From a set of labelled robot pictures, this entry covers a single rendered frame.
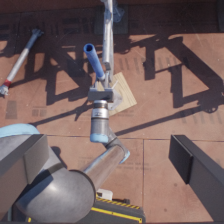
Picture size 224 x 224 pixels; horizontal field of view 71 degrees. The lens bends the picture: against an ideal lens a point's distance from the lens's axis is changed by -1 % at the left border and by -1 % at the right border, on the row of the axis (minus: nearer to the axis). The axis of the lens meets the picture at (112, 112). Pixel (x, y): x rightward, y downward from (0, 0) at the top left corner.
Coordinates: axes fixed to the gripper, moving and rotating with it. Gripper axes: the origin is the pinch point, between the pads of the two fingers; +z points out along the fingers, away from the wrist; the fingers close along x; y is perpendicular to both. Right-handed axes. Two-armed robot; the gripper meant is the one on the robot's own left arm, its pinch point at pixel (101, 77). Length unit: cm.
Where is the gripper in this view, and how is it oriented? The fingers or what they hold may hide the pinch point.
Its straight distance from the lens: 86.2
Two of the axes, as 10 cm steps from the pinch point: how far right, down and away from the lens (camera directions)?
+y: -1.1, -1.6, -9.8
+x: -9.9, -0.2, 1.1
